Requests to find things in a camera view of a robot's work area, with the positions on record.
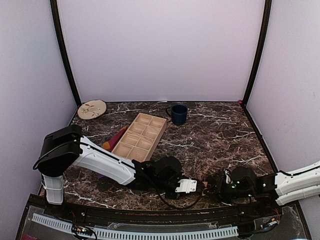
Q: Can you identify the brown argyle sock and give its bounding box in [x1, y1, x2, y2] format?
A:
[200, 181, 208, 197]

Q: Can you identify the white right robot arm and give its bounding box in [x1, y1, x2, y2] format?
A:
[203, 162, 320, 206]

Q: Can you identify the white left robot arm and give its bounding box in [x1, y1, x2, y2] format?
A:
[33, 124, 204, 205]

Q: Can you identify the wooden compartment tray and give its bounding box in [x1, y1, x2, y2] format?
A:
[112, 113, 167, 163]

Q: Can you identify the purple striped sock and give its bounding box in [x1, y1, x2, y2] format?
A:
[98, 126, 128, 180]

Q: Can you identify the dark blue mug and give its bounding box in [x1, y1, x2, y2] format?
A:
[165, 104, 188, 126]

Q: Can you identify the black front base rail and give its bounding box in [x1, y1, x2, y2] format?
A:
[27, 194, 301, 226]

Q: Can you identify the white slotted cable duct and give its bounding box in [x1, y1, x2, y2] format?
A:
[31, 213, 239, 240]

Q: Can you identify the right black frame post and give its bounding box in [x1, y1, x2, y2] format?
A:
[242, 0, 272, 108]

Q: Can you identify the black frame post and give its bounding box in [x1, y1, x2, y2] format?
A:
[242, 0, 272, 108]
[49, 0, 82, 107]

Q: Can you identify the left black frame post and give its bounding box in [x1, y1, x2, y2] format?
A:
[49, 0, 82, 107]

